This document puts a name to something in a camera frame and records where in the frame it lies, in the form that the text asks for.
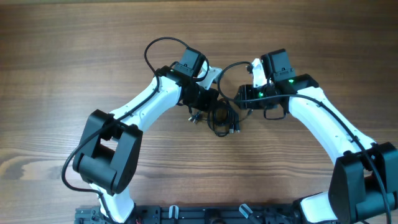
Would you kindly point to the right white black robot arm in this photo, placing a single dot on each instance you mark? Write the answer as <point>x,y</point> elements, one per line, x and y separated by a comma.
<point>364,178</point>

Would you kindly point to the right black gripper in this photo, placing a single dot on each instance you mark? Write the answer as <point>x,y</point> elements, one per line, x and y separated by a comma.
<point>247,100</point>

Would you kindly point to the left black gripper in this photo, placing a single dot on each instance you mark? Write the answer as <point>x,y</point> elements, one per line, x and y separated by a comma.
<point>211,97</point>

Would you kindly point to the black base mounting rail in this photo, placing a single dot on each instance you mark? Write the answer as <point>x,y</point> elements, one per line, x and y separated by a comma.
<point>267,214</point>

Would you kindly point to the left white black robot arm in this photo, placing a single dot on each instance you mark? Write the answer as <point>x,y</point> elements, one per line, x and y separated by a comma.
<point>108,152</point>

